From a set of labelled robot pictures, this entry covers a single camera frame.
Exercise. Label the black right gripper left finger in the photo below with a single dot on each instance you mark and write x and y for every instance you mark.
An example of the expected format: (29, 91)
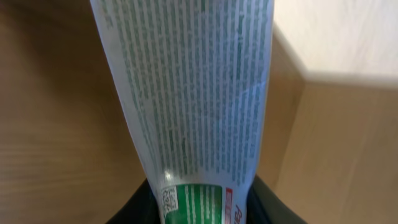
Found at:
(141, 208)

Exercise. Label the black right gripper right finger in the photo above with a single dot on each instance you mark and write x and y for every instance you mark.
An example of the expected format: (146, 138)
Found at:
(264, 207)

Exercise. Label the white green box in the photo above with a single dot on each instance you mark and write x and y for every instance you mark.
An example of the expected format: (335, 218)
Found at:
(192, 79)

